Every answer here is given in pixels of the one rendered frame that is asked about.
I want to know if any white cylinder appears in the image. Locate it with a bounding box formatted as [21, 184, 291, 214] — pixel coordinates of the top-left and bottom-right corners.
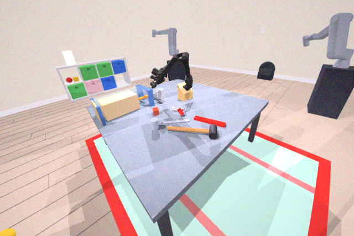
[150, 118, 159, 130]

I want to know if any red flat bar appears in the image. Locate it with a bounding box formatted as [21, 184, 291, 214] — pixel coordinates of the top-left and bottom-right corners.
[194, 116, 226, 128]

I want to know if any mallet with wooden handle and black head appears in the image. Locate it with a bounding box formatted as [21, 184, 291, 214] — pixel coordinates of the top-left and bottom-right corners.
[167, 124, 217, 139]

